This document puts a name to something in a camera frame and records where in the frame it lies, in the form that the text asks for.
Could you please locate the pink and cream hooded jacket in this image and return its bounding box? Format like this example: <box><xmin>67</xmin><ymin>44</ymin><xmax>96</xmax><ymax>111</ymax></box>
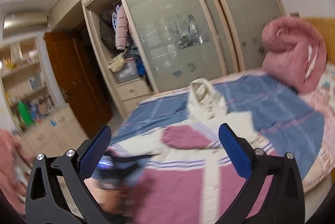
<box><xmin>83</xmin><ymin>77</ymin><xmax>278</xmax><ymax>224</ymax></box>

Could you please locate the pink fleece bed blanket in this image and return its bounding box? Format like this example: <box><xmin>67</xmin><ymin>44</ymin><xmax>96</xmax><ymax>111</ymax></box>
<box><xmin>125</xmin><ymin>73</ymin><xmax>334</xmax><ymax>196</ymax></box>

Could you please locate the blue plaid bed sheet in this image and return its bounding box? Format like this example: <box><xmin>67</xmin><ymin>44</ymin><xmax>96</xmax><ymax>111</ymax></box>
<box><xmin>111</xmin><ymin>74</ymin><xmax>325</xmax><ymax>178</ymax></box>

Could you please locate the beige bookshelf cabinet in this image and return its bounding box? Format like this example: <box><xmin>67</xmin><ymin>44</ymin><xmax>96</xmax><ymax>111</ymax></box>
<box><xmin>1</xmin><ymin>37</ymin><xmax>87</xmax><ymax>157</ymax></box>

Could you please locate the green bottle on shelf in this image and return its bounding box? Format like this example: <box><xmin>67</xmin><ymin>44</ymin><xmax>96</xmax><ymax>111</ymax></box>
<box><xmin>18</xmin><ymin>101</ymin><xmax>34</xmax><ymax>128</ymax></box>

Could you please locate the clear plastic storage box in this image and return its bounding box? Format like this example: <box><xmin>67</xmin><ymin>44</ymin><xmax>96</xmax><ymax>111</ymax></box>
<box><xmin>113</xmin><ymin>60</ymin><xmax>139</xmax><ymax>83</ymax></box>

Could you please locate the brown wooden door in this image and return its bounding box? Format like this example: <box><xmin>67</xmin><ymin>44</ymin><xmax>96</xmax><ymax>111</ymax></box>
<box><xmin>44</xmin><ymin>28</ymin><xmax>112</xmax><ymax>137</ymax></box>

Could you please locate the blue garment in wardrobe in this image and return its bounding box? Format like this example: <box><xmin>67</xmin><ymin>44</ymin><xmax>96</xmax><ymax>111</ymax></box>
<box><xmin>136</xmin><ymin>59</ymin><xmax>146</xmax><ymax>77</ymax></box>

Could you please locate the yellow cloth bundle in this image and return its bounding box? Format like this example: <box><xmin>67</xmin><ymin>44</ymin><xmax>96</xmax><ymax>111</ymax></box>
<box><xmin>108</xmin><ymin>53</ymin><xmax>125</xmax><ymax>73</ymax></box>

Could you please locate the floral pillow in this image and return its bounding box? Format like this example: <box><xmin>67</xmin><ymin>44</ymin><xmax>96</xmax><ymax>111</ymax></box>
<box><xmin>317</xmin><ymin>63</ymin><xmax>335</xmax><ymax>99</ymax></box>

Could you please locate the hanging pink puffer jacket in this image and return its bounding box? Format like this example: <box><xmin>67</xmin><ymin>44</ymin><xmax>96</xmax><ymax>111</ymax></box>
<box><xmin>115</xmin><ymin>5</ymin><xmax>133</xmax><ymax>50</ymax></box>

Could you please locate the hanging dark jacket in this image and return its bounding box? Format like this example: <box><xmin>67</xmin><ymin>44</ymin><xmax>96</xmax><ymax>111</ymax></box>
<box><xmin>99</xmin><ymin>10</ymin><xmax>115</xmax><ymax>52</ymax></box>

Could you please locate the rolled pink quilt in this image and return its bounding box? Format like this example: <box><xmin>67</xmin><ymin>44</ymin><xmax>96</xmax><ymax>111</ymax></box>
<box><xmin>262</xmin><ymin>16</ymin><xmax>327</xmax><ymax>94</ymax></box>

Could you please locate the beige sliding door wardrobe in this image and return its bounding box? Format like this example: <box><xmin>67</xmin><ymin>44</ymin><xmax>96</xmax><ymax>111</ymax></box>
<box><xmin>49</xmin><ymin>0</ymin><xmax>285</xmax><ymax>118</ymax></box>

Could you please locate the wooden headboard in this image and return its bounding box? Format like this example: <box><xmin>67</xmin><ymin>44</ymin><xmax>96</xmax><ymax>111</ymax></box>
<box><xmin>305</xmin><ymin>17</ymin><xmax>335</xmax><ymax>64</ymax></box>

